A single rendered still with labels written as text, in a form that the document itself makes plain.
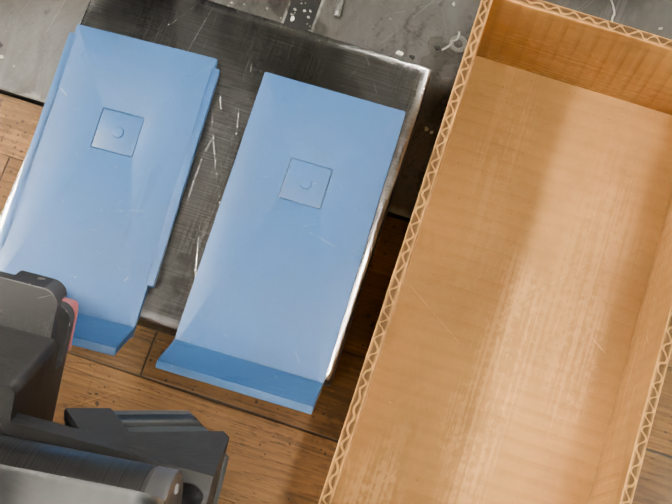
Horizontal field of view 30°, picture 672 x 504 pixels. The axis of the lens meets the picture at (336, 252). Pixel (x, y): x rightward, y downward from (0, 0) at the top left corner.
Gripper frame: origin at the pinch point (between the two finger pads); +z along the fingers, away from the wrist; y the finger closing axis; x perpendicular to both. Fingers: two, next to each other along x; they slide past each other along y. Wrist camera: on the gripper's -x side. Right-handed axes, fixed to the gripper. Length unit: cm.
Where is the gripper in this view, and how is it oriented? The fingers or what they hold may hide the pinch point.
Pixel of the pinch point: (27, 324)
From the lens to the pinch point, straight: 56.9
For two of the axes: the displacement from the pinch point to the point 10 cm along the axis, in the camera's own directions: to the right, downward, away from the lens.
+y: 2.4, -9.4, -2.5
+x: -9.7, -2.6, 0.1
